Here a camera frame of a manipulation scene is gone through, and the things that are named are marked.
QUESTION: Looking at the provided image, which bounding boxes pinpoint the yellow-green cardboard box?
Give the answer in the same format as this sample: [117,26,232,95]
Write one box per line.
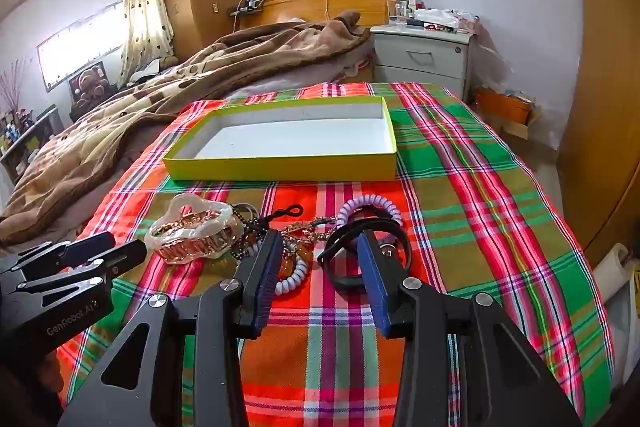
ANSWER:
[162,96,398,182]

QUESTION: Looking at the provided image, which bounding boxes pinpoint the dotted curtain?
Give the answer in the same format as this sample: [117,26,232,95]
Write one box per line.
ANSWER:
[117,0,176,88]

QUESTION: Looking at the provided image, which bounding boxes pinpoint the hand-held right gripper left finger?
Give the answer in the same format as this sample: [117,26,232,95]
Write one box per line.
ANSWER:
[57,229,286,427]

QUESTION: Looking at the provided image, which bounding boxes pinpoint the dried branches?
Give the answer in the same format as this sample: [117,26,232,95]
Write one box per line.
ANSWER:
[0,57,31,118]

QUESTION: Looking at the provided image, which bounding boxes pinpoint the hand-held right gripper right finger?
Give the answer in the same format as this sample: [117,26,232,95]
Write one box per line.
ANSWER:
[356,229,583,427]

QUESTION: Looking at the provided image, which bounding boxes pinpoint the clear drinking glass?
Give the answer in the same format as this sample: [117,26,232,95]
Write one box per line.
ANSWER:
[386,0,408,28]

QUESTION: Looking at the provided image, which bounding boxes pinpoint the white spiral hair tie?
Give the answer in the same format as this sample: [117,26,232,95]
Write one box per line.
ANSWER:
[274,252,311,295]

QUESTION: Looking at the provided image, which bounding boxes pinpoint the purple spiral hair tie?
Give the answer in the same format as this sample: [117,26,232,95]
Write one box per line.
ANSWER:
[336,194,403,238]

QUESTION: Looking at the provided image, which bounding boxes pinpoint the cluttered shelf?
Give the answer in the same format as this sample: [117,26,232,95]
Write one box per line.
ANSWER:
[0,104,63,182]

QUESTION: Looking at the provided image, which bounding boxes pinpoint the framed teddy bear picture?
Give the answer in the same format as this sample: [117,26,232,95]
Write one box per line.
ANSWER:
[67,62,108,108]

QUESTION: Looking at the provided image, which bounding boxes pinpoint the plaid bedsheet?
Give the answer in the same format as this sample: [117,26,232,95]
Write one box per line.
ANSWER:
[55,82,616,427]

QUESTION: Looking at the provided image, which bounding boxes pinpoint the brown patterned blanket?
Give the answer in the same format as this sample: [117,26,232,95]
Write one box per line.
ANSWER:
[0,10,373,248]

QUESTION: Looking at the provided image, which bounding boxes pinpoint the paper towel roll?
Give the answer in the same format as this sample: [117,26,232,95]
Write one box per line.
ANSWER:
[595,243,636,303]

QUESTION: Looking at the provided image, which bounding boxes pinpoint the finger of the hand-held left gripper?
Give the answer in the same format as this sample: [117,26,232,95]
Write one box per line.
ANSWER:
[12,232,116,271]
[17,239,148,304]

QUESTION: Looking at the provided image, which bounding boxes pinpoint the window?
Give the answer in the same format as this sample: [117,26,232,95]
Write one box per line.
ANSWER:
[37,2,126,92]

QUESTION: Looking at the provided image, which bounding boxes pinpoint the grey nightstand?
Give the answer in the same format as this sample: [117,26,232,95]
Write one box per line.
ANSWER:
[370,24,476,100]

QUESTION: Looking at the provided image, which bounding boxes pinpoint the pearly white hair claw clip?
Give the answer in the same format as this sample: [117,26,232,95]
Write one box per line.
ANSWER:
[145,194,236,265]

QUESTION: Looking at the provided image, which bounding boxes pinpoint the black cord silver pendant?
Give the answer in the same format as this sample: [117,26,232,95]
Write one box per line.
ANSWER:
[327,207,406,260]

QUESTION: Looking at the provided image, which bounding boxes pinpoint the clear plastic bag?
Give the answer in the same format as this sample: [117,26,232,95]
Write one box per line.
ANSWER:
[417,8,458,26]

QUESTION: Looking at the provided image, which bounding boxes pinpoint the wooden door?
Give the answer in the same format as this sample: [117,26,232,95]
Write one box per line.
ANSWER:
[557,0,640,268]

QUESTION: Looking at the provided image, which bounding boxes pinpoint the black wristband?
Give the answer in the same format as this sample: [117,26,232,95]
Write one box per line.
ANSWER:
[317,223,413,299]

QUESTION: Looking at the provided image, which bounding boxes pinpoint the dark beaded bracelet amber charms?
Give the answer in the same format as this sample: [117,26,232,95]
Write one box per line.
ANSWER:
[230,203,307,278]

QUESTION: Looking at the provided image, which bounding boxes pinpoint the orange box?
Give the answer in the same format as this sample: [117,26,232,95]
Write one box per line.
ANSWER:
[475,88,533,125]

